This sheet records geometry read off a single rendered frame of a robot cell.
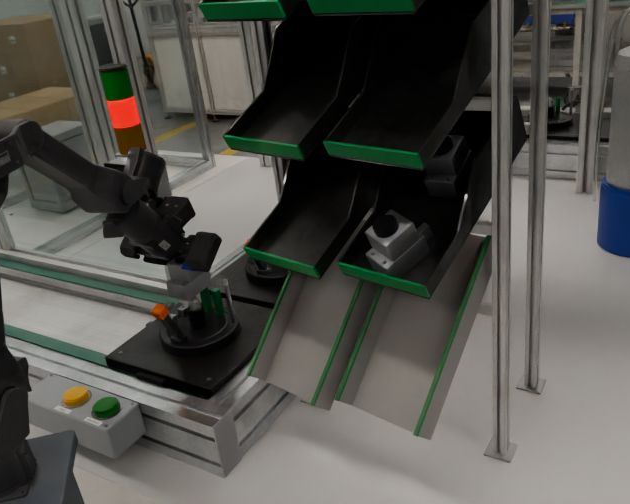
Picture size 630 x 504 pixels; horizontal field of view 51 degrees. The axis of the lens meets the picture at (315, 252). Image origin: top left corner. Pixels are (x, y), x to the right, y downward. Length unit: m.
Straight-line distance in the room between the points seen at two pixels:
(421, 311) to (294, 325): 0.20
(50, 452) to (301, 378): 0.35
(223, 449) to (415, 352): 0.33
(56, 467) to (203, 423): 0.24
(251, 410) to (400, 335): 0.29
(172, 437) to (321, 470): 0.24
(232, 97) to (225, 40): 0.52
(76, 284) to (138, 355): 0.42
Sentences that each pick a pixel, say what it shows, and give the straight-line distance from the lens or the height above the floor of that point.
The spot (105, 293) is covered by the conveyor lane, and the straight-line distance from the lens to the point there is 1.52.
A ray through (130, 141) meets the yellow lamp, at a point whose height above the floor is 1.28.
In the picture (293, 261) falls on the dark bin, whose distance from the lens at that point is 0.87.
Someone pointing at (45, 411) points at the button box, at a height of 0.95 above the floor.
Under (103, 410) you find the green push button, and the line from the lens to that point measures 1.10.
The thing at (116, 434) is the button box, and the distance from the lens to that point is 1.09.
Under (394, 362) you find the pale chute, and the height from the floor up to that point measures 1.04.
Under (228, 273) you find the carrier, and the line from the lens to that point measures 1.40.
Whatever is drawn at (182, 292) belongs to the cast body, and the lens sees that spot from 1.13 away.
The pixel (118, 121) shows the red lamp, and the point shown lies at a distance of 1.27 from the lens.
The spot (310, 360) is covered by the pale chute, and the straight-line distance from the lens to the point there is 0.99.
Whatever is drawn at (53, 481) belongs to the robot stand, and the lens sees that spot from 0.87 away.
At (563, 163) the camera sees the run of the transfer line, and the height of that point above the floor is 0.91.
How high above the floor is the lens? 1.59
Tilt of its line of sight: 26 degrees down
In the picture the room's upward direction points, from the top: 8 degrees counter-clockwise
